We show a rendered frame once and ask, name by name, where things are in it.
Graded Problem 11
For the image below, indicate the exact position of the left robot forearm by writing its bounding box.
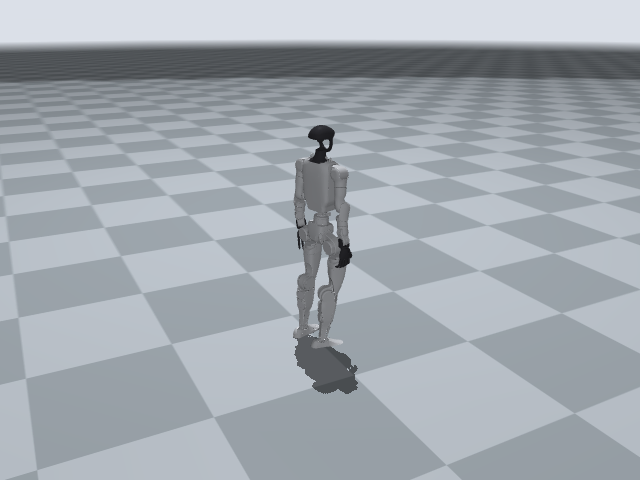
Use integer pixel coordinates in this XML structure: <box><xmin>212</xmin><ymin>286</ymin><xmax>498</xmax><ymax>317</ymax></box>
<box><xmin>294</xmin><ymin>195</ymin><xmax>306</xmax><ymax>227</ymax></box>

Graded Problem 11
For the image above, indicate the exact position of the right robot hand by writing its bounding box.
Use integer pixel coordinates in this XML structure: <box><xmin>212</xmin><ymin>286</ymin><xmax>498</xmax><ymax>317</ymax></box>
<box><xmin>335</xmin><ymin>238</ymin><xmax>352</xmax><ymax>268</ymax></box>

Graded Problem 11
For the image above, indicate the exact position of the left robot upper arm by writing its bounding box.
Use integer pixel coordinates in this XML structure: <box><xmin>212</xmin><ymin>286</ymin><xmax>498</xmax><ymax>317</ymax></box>
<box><xmin>295</xmin><ymin>157</ymin><xmax>307</xmax><ymax>200</ymax></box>

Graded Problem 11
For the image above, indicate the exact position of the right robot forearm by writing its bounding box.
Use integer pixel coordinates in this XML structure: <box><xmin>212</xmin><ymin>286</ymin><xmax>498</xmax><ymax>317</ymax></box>
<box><xmin>336</xmin><ymin>203</ymin><xmax>350</xmax><ymax>246</ymax></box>

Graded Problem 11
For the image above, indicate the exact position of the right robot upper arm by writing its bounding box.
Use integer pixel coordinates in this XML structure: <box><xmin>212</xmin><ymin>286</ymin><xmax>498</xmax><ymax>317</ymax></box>
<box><xmin>330</xmin><ymin>164</ymin><xmax>349</xmax><ymax>213</ymax></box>

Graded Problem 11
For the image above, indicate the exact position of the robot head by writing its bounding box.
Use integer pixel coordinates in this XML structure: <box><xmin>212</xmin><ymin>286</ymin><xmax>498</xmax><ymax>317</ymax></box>
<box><xmin>308</xmin><ymin>125</ymin><xmax>335</xmax><ymax>164</ymax></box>

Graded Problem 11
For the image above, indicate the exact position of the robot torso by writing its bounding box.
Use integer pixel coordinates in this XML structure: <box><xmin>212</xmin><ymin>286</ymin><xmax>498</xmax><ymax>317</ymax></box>
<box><xmin>302</xmin><ymin>153</ymin><xmax>339</xmax><ymax>245</ymax></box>

